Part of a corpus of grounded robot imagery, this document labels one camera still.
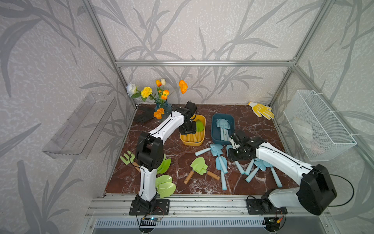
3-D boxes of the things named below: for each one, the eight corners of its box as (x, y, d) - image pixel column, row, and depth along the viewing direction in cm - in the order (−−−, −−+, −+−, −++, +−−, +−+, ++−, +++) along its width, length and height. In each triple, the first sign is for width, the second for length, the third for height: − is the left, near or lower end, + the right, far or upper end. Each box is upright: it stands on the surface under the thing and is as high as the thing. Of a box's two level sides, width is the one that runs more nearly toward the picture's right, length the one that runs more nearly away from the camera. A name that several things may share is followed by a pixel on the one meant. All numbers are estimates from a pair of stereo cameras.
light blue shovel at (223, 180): (222, 190, 81) (223, 189, 79) (220, 170, 88) (221, 169, 86) (226, 190, 81) (227, 189, 79) (224, 170, 88) (224, 169, 86)
